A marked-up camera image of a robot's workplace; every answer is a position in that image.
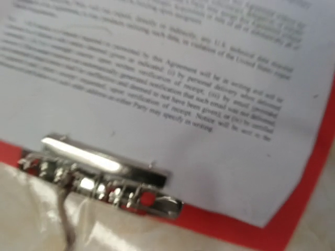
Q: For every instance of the printed paper sheet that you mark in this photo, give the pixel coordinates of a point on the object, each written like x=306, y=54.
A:
x=227, y=96

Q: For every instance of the metal folder clip bottom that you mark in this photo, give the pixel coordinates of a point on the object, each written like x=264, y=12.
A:
x=99, y=175

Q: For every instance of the red clip file folder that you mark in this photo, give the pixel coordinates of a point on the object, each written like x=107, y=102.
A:
x=308, y=196

